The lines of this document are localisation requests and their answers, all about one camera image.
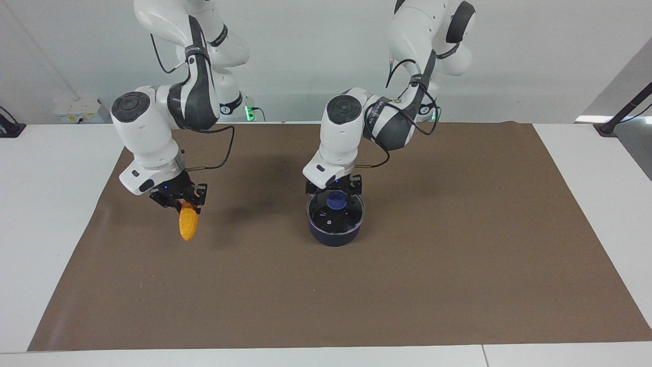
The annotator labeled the white wall socket box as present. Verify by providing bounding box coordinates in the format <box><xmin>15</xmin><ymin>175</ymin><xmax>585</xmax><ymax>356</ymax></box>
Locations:
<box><xmin>53</xmin><ymin>99</ymin><xmax>103</xmax><ymax>124</ymax></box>

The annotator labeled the orange corn cob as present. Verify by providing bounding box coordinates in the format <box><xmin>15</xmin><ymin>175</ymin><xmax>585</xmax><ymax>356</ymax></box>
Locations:
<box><xmin>178</xmin><ymin>200</ymin><xmax>199</xmax><ymax>242</ymax></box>

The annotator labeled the glass lid with blue knob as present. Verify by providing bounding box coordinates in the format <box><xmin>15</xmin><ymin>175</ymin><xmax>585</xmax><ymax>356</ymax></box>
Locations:
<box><xmin>307</xmin><ymin>192</ymin><xmax>366</xmax><ymax>236</ymax></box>

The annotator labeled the blue saucepan with handle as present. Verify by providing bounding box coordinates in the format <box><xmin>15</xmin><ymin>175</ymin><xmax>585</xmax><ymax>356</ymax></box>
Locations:
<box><xmin>307</xmin><ymin>193</ymin><xmax>366</xmax><ymax>247</ymax></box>

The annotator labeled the black slanted stand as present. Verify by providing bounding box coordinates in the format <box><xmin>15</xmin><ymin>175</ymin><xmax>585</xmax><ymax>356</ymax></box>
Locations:
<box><xmin>593</xmin><ymin>83</ymin><xmax>652</xmax><ymax>137</ymax></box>

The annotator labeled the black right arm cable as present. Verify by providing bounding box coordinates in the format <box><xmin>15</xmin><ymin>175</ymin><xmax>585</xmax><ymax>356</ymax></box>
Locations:
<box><xmin>150</xmin><ymin>15</ymin><xmax>235</xmax><ymax>171</ymax></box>

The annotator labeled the brown table mat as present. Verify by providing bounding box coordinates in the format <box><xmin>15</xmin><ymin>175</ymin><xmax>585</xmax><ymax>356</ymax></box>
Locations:
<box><xmin>28</xmin><ymin>121</ymin><xmax>652</xmax><ymax>351</ymax></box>

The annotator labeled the black table clamp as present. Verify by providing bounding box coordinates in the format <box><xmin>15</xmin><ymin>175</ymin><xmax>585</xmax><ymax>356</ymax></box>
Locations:
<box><xmin>0</xmin><ymin>106</ymin><xmax>26</xmax><ymax>139</ymax></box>

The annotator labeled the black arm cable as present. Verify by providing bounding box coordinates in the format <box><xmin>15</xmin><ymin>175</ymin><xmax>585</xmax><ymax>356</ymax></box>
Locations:
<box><xmin>150</xmin><ymin>15</ymin><xmax>235</xmax><ymax>171</ymax></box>
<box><xmin>355</xmin><ymin>48</ymin><xmax>442</xmax><ymax>168</ymax></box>

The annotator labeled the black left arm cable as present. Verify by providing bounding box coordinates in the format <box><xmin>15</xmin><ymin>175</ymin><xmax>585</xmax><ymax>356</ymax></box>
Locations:
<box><xmin>355</xmin><ymin>48</ymin><xmax>442</xmax><ymax>168</ymax></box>

